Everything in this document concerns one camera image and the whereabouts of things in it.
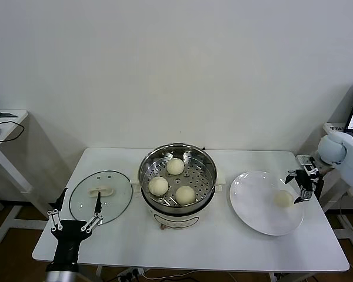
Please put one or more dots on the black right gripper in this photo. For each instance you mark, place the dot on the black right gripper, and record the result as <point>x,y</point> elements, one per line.
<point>307,177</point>

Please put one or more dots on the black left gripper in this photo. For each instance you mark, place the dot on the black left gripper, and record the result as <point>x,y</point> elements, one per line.
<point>69,232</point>

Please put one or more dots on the white steamed baozi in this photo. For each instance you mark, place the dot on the white steamed baozi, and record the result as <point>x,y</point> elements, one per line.
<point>185,194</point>
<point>175,166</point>
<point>158,186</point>
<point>283,198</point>

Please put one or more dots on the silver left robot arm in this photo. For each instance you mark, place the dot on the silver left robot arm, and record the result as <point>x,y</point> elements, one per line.
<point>61,277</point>

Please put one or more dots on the stainless steel steamer basket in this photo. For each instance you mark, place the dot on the stainless steel steamer basket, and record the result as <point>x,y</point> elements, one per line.
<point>200,182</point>

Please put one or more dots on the white round plate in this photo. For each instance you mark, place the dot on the white round plate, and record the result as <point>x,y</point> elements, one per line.
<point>253,205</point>

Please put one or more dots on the white table leg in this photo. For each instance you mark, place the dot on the white table leg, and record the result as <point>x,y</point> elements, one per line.
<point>99,274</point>
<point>275,277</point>

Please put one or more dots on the white power strip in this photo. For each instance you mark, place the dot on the white power strip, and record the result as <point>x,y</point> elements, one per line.
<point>132,274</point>

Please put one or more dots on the cream electric cooker base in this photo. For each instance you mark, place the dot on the cream electric cooker base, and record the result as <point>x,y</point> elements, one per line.
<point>176,218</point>

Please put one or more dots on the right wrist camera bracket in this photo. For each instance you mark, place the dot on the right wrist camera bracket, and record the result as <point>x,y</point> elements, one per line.
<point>305,160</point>

